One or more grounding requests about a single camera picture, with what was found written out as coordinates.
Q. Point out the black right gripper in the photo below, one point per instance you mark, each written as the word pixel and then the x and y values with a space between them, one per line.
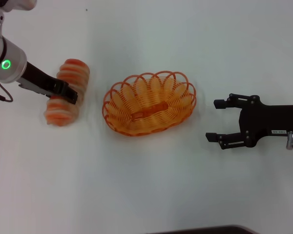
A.
pixel 263 122

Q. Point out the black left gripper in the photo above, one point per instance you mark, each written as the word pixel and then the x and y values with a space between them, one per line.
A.
pixel 41 81

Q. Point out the sliced orange-crust bread loaf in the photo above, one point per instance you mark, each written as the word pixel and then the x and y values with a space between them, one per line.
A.
pixel 61 114

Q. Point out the orange woven plastic basket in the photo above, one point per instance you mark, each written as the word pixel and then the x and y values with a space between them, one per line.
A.
pixel 149 112

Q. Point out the dark curved robot base edge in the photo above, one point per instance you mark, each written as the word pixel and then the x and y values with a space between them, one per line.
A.
pixel 222 230

